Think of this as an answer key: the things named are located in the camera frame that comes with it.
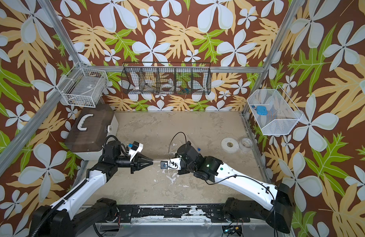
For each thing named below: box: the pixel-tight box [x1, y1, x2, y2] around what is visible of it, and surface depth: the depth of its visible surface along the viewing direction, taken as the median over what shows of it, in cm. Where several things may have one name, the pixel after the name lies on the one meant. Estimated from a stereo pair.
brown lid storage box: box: [64, 103, 119, 161], surface depth 90 cm
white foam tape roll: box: [220, 137, 240, 154], surface depth 103 cm
